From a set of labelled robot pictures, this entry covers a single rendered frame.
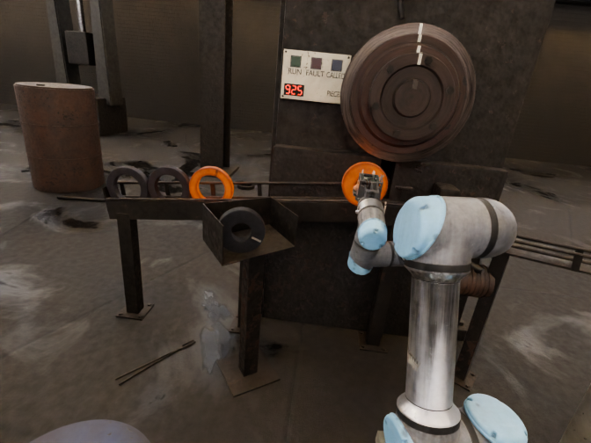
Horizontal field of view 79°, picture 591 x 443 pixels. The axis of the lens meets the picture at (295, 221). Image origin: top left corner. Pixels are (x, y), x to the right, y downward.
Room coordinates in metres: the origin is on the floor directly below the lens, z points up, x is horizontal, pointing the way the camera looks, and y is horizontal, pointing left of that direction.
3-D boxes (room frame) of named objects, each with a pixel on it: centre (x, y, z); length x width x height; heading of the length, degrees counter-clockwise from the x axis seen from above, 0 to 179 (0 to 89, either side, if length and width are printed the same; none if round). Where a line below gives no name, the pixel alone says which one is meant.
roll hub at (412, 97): (1.30, -0.35, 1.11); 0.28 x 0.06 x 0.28; 87
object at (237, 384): (1.12, 0.16, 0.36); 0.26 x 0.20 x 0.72; 122
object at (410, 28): (1.40, -0.35, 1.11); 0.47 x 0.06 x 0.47; 87
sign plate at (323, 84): (1.53, -0.02, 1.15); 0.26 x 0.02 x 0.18; 87
